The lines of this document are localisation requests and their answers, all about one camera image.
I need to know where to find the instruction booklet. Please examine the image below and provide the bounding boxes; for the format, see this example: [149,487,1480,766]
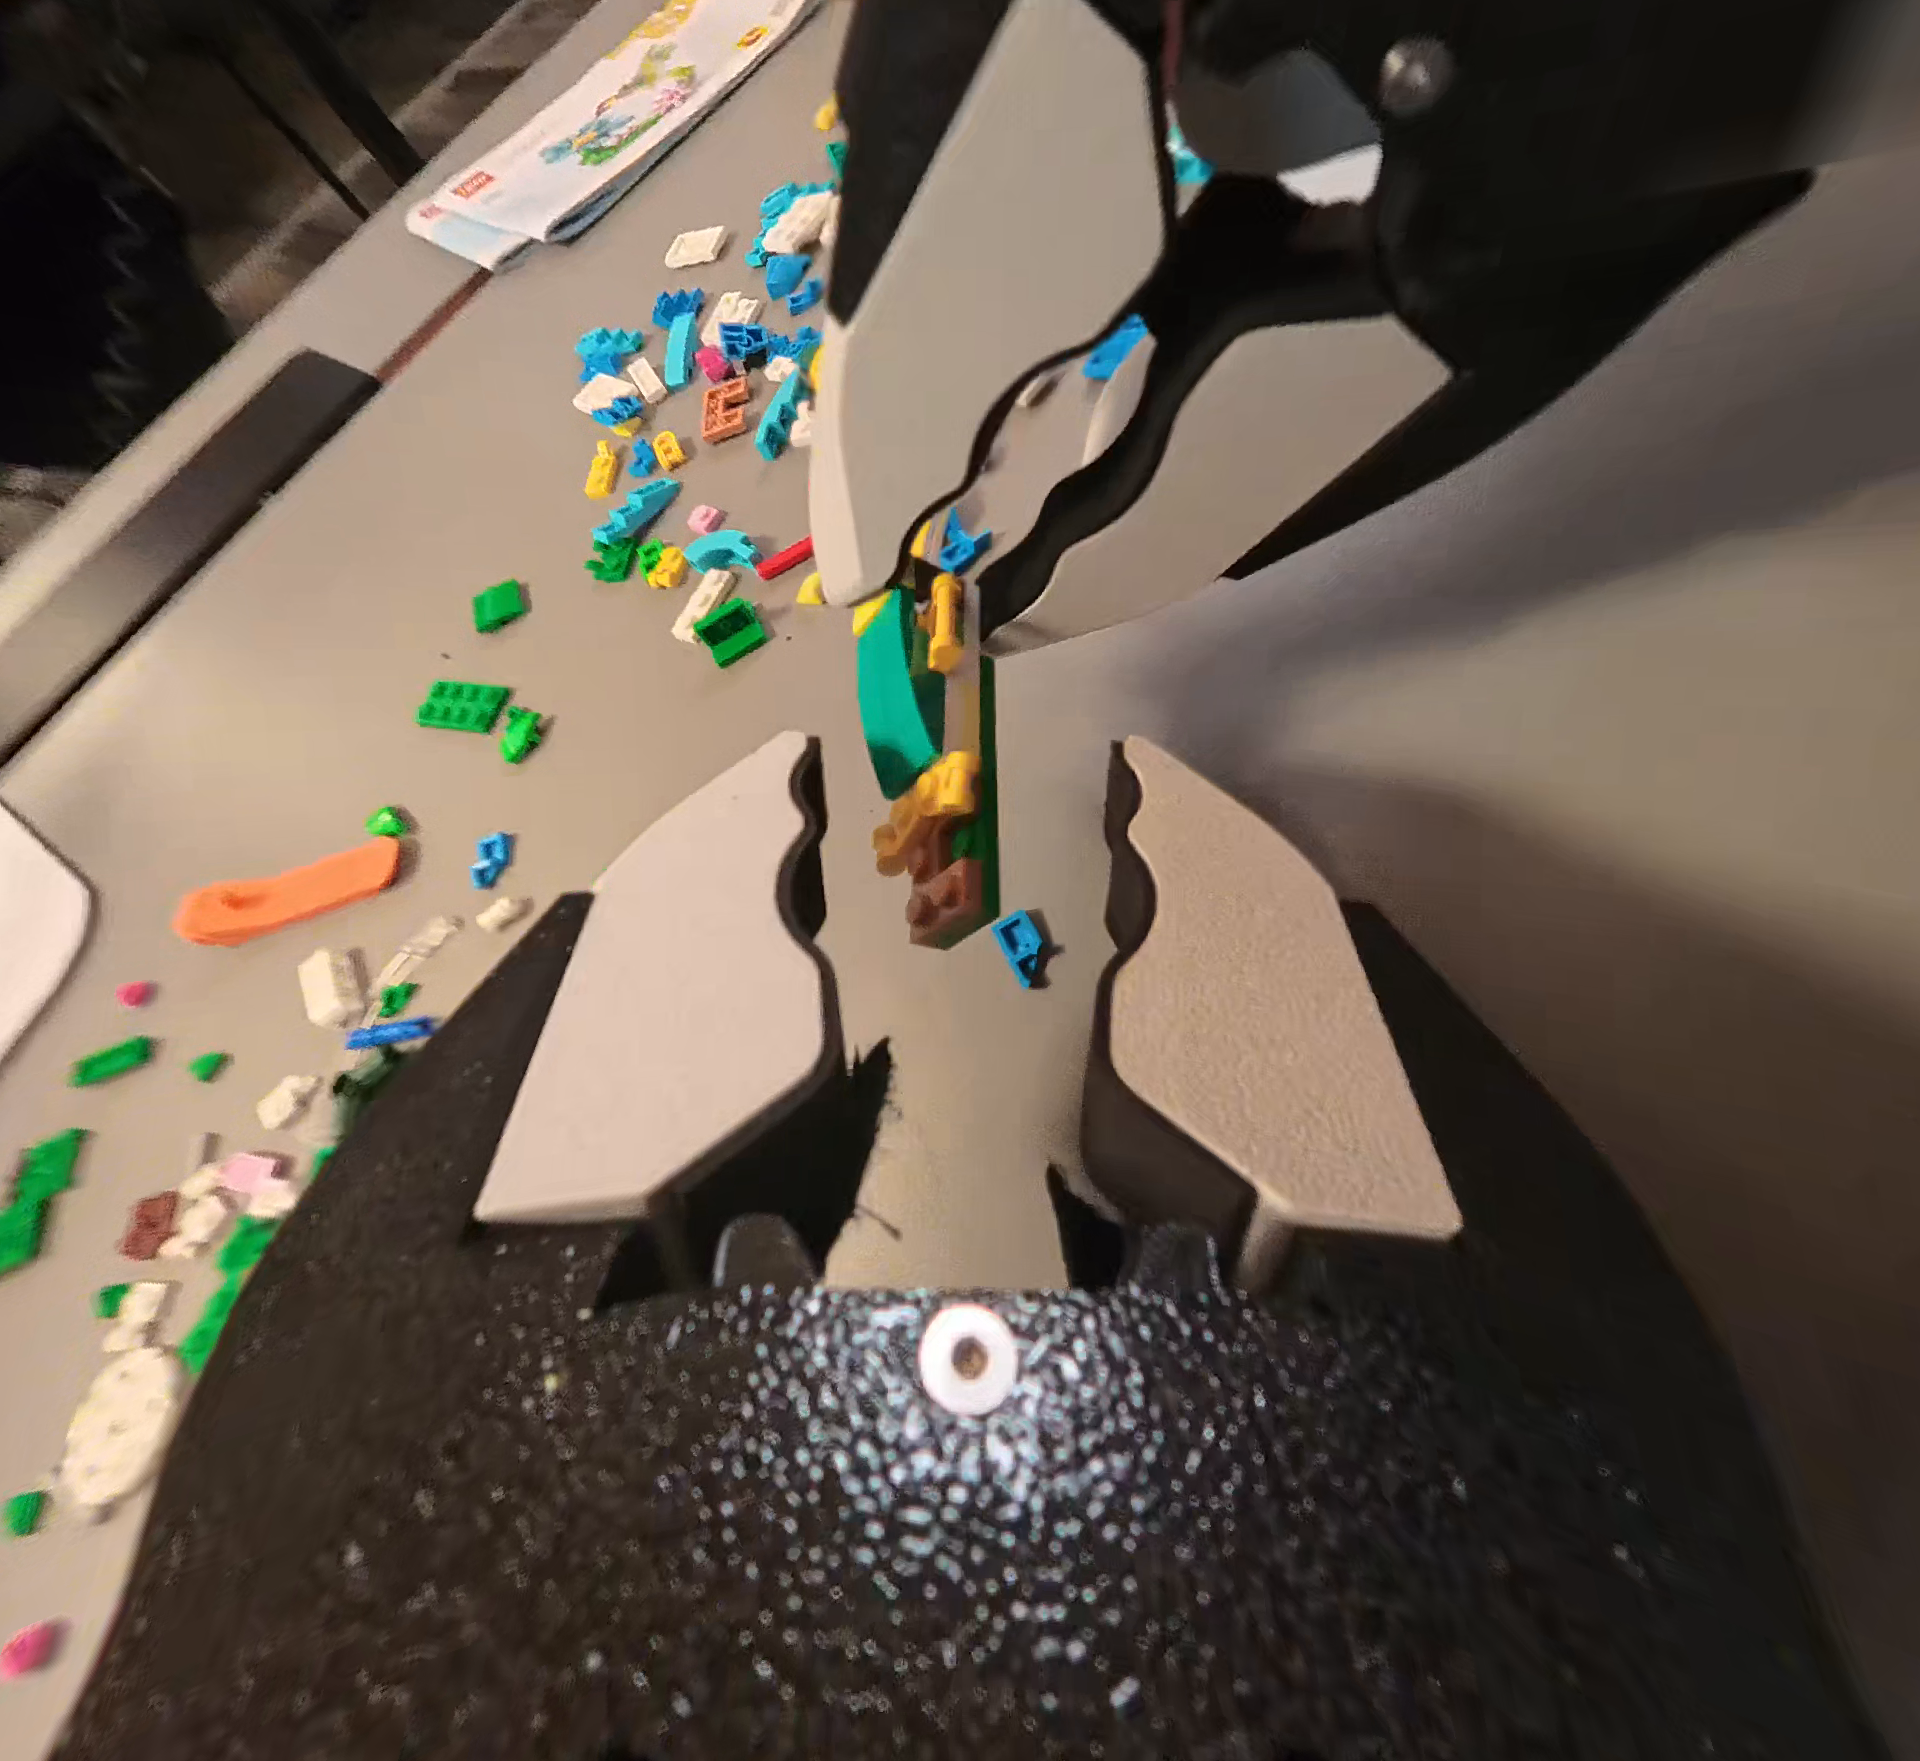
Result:
[404,0,825,273]

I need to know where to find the pile of blue white bricks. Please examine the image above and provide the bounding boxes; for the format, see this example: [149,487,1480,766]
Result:
[571,95,851,591]

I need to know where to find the small multicolour brick assembly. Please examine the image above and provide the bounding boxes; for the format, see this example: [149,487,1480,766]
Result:
[853,507,1004,953]

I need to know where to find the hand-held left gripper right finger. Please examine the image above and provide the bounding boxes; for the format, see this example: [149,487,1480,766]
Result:
[1046,733,1467,1287]

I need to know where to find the orange brick separator tool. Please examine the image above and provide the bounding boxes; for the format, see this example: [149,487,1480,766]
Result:
[173,838,404,950]

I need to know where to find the white round brick plate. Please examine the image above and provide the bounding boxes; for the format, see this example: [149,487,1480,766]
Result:
[57,1344,190,1523]

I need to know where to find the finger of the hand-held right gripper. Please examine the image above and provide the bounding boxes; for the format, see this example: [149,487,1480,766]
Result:
[978,48,1459,660]
[807,0,1176,610]

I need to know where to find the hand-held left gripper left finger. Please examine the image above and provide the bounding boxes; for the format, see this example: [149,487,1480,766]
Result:
[475,728,898,1264]

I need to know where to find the white rounded board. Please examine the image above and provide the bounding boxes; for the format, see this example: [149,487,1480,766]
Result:
[0,799,96,1064]

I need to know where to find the pile of mixed bricks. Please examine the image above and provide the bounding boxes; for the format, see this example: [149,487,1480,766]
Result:
[0,912,470,1539]

